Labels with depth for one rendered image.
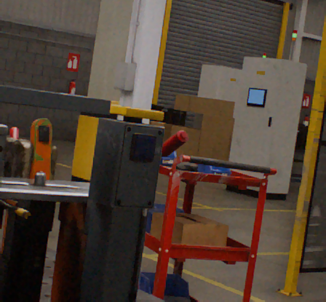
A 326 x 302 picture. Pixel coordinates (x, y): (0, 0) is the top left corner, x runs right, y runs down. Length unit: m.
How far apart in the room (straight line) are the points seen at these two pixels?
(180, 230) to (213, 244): 0.18
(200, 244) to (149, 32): 2.12
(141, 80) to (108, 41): 3.22
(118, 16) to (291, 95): 3.86
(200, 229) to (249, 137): 8.21
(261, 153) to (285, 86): 1.02
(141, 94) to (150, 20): 0.49
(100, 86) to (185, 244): 5.18
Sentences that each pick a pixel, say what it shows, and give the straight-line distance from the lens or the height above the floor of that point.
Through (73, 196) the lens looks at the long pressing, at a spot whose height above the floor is 1.00.
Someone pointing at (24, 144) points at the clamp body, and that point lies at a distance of 1.52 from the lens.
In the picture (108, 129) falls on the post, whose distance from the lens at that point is 1.05.
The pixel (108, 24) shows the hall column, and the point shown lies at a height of 1.89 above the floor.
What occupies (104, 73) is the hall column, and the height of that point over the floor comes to 1.38.
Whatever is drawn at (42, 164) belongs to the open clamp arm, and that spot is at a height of 1.02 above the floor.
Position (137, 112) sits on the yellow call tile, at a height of 1.16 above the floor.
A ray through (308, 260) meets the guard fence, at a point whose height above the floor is 0.23.
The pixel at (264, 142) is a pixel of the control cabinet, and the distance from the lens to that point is 11.36.
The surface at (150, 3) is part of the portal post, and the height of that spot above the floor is 1.79.
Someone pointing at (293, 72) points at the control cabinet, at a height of 1.84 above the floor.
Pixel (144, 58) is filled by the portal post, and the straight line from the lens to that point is 5.18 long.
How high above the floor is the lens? 1.17
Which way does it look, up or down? 3 degrees down
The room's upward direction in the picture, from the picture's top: 8 degrees clockwise
